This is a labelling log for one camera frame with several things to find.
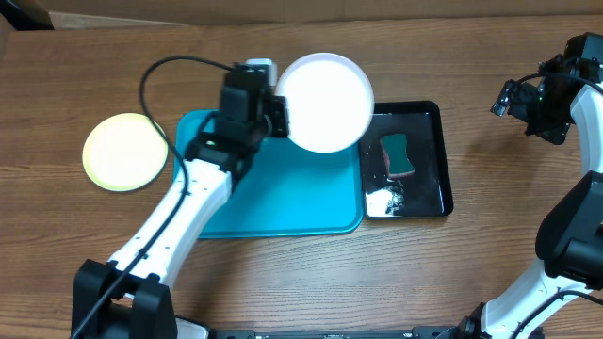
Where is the white pink round plate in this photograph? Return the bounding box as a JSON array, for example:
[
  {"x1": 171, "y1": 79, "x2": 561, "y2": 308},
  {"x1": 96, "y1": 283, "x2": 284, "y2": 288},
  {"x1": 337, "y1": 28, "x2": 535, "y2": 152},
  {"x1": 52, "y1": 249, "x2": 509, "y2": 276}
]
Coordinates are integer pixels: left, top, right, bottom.
[{"x1": 275, "y1": 53, "x2": 374, "y2": 153}]

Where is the green scrubbing sponge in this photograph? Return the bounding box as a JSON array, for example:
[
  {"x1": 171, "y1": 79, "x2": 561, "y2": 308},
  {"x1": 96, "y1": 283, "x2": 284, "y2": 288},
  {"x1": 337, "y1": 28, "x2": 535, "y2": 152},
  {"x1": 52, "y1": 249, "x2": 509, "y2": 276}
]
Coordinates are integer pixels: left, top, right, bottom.
[{"x1": 380, "y1": 134, "x2": 415, "y2": 180}]

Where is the yellow-green round plate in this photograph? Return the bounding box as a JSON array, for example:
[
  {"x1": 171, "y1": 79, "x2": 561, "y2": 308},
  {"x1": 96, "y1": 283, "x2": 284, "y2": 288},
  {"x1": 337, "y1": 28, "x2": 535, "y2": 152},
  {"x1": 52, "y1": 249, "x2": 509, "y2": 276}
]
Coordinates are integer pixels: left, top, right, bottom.
[{"x1": 82, "y1": 113, "x2": 169, "y2": 192}]

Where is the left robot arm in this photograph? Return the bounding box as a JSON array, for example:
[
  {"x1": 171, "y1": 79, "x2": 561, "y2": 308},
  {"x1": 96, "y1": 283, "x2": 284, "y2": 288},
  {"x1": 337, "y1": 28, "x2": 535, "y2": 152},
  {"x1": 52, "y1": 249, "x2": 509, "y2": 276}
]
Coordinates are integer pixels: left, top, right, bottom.
[{"x1": 71, "y1": 58, "x2": 288, "y2": 338}]

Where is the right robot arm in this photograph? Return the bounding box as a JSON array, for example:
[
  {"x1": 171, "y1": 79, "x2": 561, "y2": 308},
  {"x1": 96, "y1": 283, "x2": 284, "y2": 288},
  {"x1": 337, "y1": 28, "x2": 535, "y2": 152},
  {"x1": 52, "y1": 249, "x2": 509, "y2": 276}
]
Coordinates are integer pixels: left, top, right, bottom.
[{"x1": 441, "y1": 51, "x2": 602, "y2": 338}]

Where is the teal plastic serving tray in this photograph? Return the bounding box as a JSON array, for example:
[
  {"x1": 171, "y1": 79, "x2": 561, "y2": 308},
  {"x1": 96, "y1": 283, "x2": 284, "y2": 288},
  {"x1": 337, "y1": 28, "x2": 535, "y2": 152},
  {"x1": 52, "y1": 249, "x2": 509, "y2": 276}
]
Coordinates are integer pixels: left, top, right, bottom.
[{"x1": 199, "y1": 138, "x2": 364, "y2": 239}]

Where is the black rectangular tray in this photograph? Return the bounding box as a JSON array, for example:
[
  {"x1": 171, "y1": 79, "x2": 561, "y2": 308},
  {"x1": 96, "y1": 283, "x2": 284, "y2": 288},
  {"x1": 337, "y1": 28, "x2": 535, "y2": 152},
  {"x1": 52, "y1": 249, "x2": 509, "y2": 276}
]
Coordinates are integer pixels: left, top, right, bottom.
[{"x1": 358, "y1": 101, "x2": 454, "y2": 218}]

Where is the dark object top-left corner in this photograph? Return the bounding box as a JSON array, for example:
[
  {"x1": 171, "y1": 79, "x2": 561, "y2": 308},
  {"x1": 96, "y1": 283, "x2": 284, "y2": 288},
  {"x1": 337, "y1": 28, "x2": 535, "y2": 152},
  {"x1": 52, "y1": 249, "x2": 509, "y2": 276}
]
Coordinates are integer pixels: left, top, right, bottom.
[{"x1": 1, "y1": 0, "x2": 54, "y2": 31}]

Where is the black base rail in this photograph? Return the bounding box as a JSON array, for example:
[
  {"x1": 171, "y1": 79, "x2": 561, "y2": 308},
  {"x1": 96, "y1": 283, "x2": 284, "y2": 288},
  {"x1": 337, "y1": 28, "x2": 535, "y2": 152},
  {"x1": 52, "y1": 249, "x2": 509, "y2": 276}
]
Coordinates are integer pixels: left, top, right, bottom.
[{"x1": 208, "y1": 326, "x2": 458, "y2": 339}]

